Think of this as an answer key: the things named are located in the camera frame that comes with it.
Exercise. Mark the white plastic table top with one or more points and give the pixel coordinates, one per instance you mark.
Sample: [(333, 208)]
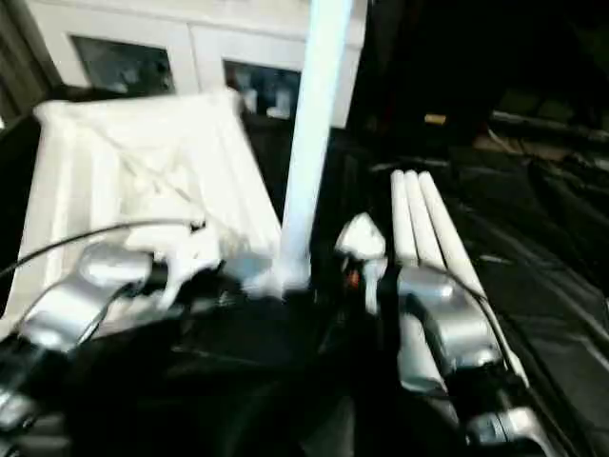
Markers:
[(143, 166)]

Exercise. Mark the white plastic table leg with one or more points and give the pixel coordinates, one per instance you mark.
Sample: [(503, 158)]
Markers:
[(452, 238), (316, 119), (403, 219), (426, 224)]

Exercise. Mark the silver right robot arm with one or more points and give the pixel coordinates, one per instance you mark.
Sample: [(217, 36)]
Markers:
[(452, 323)]

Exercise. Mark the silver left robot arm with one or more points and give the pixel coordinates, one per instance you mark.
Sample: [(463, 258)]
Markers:
[(52, 314)]

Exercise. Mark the yellow label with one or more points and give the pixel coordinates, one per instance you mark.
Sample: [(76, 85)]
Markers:
[(436, 119)]

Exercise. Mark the black plastic mat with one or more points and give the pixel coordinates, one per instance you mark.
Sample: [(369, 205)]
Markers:
[(547, 285)]

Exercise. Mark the white glass-door cabinet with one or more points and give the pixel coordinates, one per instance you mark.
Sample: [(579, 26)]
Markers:
[(204, 38)]

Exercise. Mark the large black box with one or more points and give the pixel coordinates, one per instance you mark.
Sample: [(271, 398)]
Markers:
[(476, 57)]

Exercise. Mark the grey-brown curtain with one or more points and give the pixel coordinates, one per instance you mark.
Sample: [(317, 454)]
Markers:
[(19, 62)]

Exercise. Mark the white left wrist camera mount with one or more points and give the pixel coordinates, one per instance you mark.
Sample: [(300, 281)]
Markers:
[(190, 247)]

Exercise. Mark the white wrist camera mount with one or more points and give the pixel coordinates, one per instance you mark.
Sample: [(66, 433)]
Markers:
[(190, 247), (361, 238)]

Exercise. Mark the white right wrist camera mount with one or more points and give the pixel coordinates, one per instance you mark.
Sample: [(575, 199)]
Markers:
[(361, 238)]

